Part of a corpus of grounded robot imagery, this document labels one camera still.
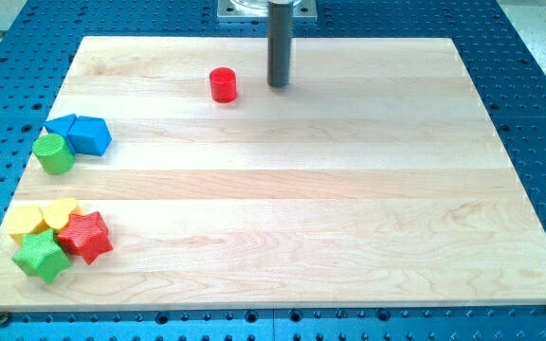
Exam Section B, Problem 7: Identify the red cylinder block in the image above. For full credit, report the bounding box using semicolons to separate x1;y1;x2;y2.
209;67;237;103

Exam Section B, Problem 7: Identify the blue cube block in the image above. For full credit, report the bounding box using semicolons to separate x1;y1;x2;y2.
68;117;112;156

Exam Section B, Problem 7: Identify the light wooden board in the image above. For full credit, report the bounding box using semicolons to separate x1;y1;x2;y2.
0;36;546;312

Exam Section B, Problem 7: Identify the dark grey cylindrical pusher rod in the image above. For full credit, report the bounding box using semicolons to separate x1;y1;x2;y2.
267;0;293;88

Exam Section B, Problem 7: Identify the red star block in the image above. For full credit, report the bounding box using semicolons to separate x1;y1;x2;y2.
57;211;114;265

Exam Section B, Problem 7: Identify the blue triangular block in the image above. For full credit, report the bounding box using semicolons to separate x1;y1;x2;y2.
44;114;77;154

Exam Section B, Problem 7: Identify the green cylinder block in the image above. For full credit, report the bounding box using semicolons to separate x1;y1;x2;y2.
32;134;75;175

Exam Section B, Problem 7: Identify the yellow heart block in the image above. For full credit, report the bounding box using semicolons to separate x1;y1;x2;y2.
42;198;82;233

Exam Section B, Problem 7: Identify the green star block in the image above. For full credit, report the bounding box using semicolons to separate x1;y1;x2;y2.
11;228;72;284

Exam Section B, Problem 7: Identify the yellow hexagon block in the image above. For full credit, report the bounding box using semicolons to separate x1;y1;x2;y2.
3;205;48;246

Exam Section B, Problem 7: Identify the left corner board screw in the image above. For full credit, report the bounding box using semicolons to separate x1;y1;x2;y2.
0;312;10;327

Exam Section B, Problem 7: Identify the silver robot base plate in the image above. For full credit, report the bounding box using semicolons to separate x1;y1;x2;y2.
215;0;318;23

